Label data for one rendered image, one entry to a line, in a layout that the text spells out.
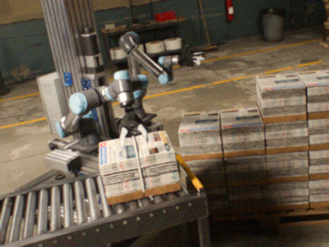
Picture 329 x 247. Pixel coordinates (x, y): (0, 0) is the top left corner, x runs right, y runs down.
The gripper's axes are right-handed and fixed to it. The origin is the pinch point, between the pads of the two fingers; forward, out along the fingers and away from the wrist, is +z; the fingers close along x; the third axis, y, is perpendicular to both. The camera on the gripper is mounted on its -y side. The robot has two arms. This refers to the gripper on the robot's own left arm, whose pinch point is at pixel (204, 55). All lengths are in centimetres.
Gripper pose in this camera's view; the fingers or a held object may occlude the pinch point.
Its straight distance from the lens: 300.0
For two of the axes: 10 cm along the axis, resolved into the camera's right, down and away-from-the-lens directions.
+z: 9.8, -0.6, -1.9
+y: 1.4, 8.8, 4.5
